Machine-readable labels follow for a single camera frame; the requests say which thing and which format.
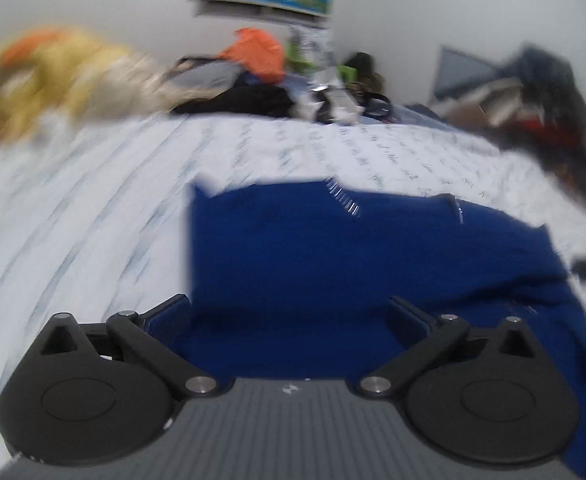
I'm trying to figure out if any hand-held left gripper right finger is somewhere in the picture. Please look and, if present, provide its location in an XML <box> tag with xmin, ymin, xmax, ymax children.
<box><xmin>357</xmin><ymin>296</ymin><xmax>547</xmax><ymax>401</ymax></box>

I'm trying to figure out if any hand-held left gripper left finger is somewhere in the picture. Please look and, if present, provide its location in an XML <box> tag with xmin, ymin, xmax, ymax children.
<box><xmin>35</xmin><ymin>294</ymin><xmax>220</xmax><ymax>402</ymax></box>

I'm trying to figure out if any blue knit garment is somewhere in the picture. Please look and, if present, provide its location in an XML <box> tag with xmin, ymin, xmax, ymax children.
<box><xmin>185</xmin><ymin>180</ymin><xmax>586</xmax><ymax>479</ymax></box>

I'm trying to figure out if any red item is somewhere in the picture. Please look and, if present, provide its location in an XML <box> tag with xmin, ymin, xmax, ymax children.
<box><xmin>517</xmin><ymin>119</ymin><xmax>576</xmax><ymax>147</ymax></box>

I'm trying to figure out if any white script-printed blanket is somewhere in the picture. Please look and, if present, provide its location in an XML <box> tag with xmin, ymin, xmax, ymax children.
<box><xmin>0</xmin><ymin>105</ymin><xmax>586</xmax><ymax>476</ymax></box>

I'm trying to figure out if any beige cloth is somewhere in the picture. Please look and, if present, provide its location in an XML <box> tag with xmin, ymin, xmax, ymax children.
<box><xmin>447</xmin><ymin>77</ymin><xmax>525</xmax><ymax>130</ymax></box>

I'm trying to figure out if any dark blue jacket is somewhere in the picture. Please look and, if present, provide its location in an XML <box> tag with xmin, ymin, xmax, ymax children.
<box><xmin>503</xmin><ymin>44</ymin><xmax>586</xmax><ymax>123</ymax></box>

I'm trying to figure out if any crumpled white silver wrapper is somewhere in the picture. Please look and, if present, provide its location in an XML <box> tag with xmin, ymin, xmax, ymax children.
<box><xmin>298</xmin><ymin>79</ymin><xmax>365</xmax><ymax>126</ymax></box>

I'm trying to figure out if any black cloth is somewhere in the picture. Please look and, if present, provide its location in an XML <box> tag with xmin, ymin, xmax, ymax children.
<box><xmin>170</xmin><ymin>84</ymin><xmax>296</xmax><ymax>119</ymax></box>

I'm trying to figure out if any grey framed board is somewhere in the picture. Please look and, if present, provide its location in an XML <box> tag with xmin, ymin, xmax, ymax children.
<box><xmin>432</xmin><ymin>44</ymin><xmax>505</xmax><ymax>102</ymax></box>

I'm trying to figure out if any grey cloth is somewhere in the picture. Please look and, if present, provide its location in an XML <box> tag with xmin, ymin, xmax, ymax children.
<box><xmin>173</xmin><ymin>57</ymin><xmax>240</xmax><ymax>98</ymax></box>

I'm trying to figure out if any green plastic basket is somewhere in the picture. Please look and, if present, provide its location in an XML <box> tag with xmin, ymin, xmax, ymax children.
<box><xmin>285</xmin><ymin>40</ymin><xmax>360</xmax><ymax>82</ymax></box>

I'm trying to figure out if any dark olive bag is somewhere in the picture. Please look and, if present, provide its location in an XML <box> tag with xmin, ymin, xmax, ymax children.
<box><xmin>345</xmin><ymin>52</ymin><xmax>385</xmax><ymax>96</ymax></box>

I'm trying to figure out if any yellow and cream cloth pile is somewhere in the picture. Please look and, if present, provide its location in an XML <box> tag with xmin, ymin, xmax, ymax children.
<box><xmin>0</xmin><ymin>25</ymin><xmax>174</xmax><ymax>156</ymax></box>

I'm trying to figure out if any orange cloth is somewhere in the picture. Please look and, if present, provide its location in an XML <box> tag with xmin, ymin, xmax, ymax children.
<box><xmin>218</xmin><ymin>27</ymin><xmax>287</xmax><ymax>84</ymax></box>

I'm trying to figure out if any white blue floral item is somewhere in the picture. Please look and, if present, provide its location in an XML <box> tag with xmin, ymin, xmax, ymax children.
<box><xmin>289</xmin><ymin>27</ymin><xmax>332</xmax><ymax>70</ymax></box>

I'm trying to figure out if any black ring-shaped object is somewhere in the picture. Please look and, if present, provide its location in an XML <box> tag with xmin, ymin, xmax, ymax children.
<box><xmin>362</xmin><ymin>92</ymin><xmax>395</xmax><ymax>122</ymax></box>

